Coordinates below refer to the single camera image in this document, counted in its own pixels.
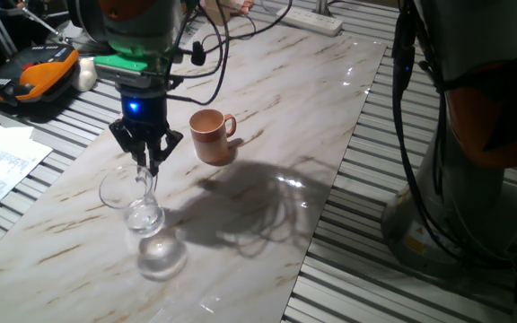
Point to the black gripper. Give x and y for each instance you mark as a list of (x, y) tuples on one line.
[(144, 110)]

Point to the clear glass mug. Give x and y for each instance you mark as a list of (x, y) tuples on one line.
[(144, 220)]

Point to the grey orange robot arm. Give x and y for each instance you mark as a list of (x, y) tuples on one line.
[(465, 202)]

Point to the orange ceramic mug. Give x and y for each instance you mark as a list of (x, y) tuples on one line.
[(211, 143)]

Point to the white rounded object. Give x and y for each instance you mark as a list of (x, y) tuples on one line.
[(85, 74)]

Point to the marble pattern board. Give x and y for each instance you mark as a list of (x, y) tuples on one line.
[(263, 112)]

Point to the orange black teach pendant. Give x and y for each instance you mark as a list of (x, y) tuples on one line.
[(34, 76)]

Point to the black round spool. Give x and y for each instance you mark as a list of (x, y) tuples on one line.
[(83, 20)]

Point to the pink cloth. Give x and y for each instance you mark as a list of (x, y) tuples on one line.
[(242, 5)]

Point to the white power strip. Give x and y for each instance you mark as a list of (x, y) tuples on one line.
[(308, 20)]

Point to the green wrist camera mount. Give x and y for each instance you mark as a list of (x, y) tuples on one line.
[(124, 63)]

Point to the slanted aluminium frame beam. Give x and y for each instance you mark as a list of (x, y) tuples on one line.
[(322, 5)]

